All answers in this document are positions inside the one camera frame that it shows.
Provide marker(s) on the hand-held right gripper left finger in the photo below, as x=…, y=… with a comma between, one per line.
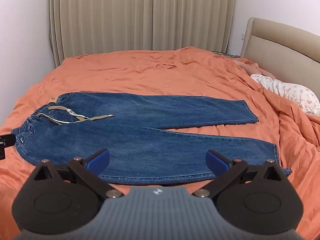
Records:
x=99, y=160

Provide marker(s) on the blue denim pants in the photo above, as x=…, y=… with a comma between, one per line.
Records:
x=155, y=140

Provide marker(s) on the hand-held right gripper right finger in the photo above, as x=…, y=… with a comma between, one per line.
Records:
x=215, y=160

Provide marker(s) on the white floral pillow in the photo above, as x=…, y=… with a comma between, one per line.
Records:
x=292, y=90

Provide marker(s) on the beige pleated curtain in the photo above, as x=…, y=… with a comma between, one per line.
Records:
x=140, y=15

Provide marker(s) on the orange duvet cover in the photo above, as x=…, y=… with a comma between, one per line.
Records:
x=155, y=75

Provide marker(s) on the beige padded bed headboard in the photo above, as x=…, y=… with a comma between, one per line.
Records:
x=282, y=42

